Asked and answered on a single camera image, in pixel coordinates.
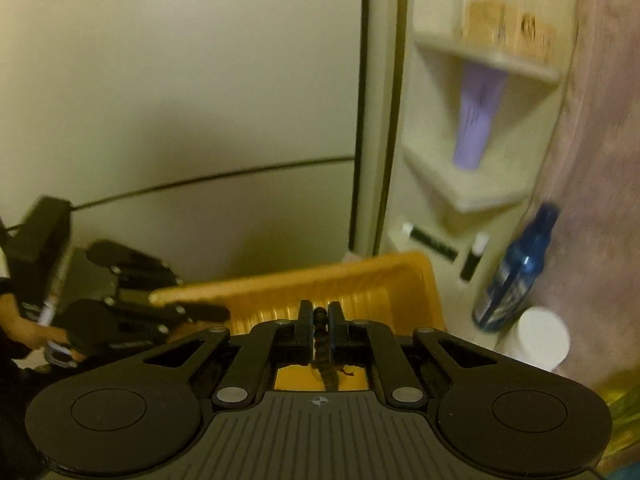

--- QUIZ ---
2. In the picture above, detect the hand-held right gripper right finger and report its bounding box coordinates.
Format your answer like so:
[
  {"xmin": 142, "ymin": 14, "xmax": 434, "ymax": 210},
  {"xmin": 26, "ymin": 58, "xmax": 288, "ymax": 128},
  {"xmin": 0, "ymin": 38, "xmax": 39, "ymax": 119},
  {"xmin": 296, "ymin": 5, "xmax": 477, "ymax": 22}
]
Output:
[{"xmin": 327, "ymin": 301, "xmax": 496, "ymax": 407}]

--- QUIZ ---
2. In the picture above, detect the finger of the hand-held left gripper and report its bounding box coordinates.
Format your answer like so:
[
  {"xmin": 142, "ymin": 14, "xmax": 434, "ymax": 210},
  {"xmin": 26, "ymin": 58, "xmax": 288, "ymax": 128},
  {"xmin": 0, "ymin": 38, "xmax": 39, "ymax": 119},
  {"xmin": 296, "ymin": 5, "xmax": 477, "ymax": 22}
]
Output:
[
  {"xmin": 112, "ymin": 252, "xmax": 183, "ymax": 293},
  {"xmin": 107, "ymin": 296, "xmax": 232, "ymax": 350}
]

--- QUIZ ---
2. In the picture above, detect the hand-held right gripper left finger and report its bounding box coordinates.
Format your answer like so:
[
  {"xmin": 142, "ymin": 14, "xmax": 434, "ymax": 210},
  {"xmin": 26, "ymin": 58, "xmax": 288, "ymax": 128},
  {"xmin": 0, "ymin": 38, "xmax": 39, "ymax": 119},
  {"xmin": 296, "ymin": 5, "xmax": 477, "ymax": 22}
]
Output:
[{"xmin": 142, "ymin": 300, "xmax": 315, "ymax": 407}]

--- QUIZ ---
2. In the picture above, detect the brown bead necklace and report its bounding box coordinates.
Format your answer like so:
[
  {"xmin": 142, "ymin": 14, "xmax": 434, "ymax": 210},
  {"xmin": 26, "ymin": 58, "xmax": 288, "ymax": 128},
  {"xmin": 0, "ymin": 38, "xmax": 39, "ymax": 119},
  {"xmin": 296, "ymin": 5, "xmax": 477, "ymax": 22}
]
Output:
[{"xmin": 310, "ymin": 306, "xmax": 357, "ymax": 392}]

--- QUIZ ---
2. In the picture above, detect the orange plastic tray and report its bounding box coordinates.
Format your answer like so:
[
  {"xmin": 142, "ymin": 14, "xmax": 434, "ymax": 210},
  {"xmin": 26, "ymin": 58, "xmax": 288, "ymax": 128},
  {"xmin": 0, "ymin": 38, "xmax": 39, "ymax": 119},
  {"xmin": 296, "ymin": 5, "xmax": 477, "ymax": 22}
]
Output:
[{"xmin": 149, "ymin": 251, "xmax": 447, "ymax": 392}]

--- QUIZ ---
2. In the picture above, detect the person's left hand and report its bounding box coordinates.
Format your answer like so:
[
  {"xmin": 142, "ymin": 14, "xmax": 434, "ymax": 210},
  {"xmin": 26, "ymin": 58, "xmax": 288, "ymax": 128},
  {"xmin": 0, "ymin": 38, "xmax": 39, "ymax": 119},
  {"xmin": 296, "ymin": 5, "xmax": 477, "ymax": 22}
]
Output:
[{"xmin": 0, "ymin": 292, "xmax": 78, "ymax": 363}]

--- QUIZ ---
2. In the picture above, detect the dark green tube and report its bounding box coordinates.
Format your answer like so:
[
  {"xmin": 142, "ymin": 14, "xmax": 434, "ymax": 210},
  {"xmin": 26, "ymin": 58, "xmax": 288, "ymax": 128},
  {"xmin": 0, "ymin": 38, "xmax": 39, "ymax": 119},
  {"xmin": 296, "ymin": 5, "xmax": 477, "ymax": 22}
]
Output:
[{"xmin": 402, "ymin": 222, "xmax": 459, "ymax": 261}]

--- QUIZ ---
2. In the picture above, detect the green lip balm stick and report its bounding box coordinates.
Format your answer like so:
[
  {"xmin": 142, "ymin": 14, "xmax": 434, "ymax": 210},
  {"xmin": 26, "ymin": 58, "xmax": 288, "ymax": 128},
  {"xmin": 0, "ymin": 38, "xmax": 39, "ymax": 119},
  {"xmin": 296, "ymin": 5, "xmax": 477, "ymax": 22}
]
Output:
[{"xmin": 460, "ymin": 232, "xmax": 490, "ymax": 282}]

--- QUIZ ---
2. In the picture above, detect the blue spray bottle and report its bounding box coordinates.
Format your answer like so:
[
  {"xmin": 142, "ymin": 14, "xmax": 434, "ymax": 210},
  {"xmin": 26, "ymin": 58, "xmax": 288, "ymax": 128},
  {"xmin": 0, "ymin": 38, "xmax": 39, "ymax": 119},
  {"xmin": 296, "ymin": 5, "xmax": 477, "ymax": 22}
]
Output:
[{"xmin": 472, "ymin": 203, "xmax": 560, "ymax": 332}]

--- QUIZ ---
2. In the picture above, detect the cream corner shelf unit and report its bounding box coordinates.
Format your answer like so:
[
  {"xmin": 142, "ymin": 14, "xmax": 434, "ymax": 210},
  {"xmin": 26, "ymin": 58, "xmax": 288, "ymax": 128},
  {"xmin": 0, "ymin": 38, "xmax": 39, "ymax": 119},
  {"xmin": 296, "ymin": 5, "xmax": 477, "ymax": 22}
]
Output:
[{"xmin": 350, "ymin": 0, "xmax": 565, "ymax": 311}]

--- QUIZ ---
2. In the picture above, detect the white cream jar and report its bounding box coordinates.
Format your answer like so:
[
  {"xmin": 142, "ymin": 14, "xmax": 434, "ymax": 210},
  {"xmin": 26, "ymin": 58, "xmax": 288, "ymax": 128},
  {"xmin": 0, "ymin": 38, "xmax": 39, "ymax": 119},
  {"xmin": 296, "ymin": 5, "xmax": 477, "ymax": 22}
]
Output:
[{"xmin": 495, "ymin": 307, "xmax": 572, "ymax": 374}]

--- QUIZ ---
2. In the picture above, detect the purple tube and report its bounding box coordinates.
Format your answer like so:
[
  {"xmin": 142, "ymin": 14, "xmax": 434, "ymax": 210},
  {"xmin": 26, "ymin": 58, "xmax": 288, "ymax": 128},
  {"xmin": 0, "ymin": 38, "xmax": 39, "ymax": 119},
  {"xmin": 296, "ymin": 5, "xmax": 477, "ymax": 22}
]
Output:
[{"xmin": 452, "ymin": 59, "xmax": 507, "ymax": 170}]

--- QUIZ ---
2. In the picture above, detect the pink hanging towel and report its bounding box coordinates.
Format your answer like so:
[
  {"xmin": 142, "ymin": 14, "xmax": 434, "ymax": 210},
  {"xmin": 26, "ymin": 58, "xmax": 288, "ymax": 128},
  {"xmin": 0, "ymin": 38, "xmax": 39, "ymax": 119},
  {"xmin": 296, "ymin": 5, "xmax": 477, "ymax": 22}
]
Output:
[{"xmin": 532, "ymin": 0, "xmax": 640, "ymax": 401}]

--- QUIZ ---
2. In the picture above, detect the beige box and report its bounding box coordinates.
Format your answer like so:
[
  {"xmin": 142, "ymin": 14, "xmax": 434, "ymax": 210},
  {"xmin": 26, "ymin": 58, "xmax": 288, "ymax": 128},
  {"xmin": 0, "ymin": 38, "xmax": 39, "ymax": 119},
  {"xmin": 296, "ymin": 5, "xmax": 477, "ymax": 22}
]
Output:
[{"xmin": 462, "ymin": 0, "xmax": 557, "ymax": 64}]

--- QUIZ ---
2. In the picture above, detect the black cable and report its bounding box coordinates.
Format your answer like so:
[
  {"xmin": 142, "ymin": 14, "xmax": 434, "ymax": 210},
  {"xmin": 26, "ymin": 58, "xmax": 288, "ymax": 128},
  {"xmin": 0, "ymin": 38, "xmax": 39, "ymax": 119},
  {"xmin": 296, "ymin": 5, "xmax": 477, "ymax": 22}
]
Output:
[{"xmin": 0, "ymin": 156, "xmax": 357, "ymax": 235}]

